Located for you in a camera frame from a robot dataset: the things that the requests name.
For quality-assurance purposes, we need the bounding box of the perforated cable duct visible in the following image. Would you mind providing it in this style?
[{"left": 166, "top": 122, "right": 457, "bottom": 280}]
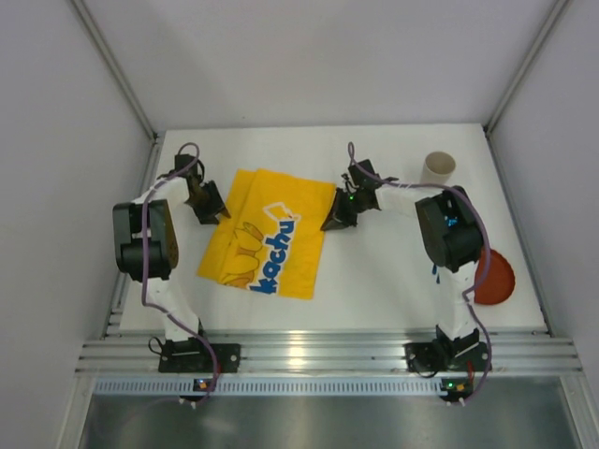
[{"left": 93, "top": 377, "right": 478, "bottom": 397}]

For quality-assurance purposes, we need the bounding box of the right vertical frame post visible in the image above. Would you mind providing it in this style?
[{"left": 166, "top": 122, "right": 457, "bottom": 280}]
[{"left": 483, "top": 0, "right": 573, "bottom": 138}]

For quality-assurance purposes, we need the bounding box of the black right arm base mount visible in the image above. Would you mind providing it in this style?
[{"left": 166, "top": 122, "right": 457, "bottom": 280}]
[{"left": 404, "top": 326, "right": 492, "bottom": 378}]

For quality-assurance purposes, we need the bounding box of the yellow Pikachu placemat cloth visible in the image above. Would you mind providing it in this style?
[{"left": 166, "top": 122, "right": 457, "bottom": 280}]
[{"left": 197, "top": 169, "right": 336, "bottom": 300}]

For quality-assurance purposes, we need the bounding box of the beige paper cup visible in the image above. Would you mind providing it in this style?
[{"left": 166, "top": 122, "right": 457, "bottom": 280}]
[{"left": 420, "top": 152, "right": 457, "bottom": 184}]

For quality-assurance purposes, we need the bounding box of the left vertical frame post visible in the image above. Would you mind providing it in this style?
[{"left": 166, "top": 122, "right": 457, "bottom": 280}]
[{"left": 69, "top": 0, "right": 158, "bottom": 141}]

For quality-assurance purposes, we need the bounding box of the red-brown round plate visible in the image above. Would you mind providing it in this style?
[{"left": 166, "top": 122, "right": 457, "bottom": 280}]
[{"left": 475, "top": 249, "right": 516, "bottom": 306}]

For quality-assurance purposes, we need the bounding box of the vertical frame post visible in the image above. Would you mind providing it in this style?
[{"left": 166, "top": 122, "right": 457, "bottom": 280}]
[
  {"left": 69, "top": 0, "right": 158, "bottom": 141},
  {"left": 483, "top": 0, "right": 573, "bottom": 138}
]

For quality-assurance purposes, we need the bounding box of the aluminium frame rail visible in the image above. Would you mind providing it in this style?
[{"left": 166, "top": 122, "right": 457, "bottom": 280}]
[{"left": 76, "top": 331, "right": 582, "bottom": 377}]

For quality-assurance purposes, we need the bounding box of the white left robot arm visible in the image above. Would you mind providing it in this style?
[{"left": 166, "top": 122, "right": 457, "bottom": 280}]
[{"left": 112, "top": 153, "right": 230, "bottom": 342}]

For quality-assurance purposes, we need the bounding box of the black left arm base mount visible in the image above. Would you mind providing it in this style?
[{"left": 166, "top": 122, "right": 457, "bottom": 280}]
[{"left": 148, "top": 337, "right": 241, "bottom": 373}]

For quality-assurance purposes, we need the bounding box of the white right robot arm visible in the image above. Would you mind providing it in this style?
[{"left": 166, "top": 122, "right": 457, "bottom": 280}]
[{"left": 321, "top": 159, "right": 487, "bottom": 341}]

